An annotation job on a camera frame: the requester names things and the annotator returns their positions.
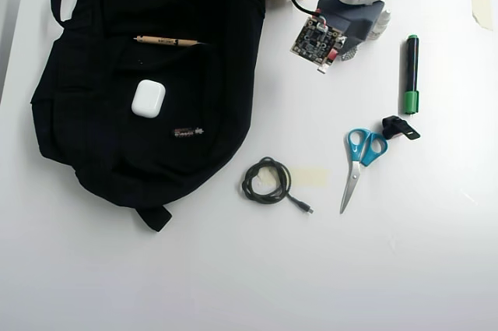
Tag small white dropper bottle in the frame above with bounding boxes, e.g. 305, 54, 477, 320
366, 9, 392, 41

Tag white earbuds case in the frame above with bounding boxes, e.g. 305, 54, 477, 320
131, 79, 167, 118

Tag crumpled clear tape patch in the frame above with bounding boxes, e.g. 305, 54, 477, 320
253, 167, 280, 188

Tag blue handled scissors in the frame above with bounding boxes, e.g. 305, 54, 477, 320
338, 128, 389, 215

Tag coiled black usb cable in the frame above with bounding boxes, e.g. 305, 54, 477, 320
240, 156, 315, 216

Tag silver metal wristwatch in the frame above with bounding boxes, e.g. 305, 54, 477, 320
340, 44, 359, 62

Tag camera circuit board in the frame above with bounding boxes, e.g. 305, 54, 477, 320
289, 15, 348, 69

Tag black marker with green cap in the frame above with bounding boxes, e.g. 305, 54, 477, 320
401, 33, 421, 115

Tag beige wooden pen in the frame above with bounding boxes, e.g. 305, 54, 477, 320
133, 35, 200, 48

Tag torn beige tape piece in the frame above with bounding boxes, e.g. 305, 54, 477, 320
470, 0, 495, 32

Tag black fabric backpack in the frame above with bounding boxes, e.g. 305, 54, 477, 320
30, 0, 269, 234

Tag rectangular beige tape strip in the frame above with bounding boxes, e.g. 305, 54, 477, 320
289, 167, 330, 188

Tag black binder clip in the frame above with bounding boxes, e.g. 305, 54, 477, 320
381, 114, 422, 141

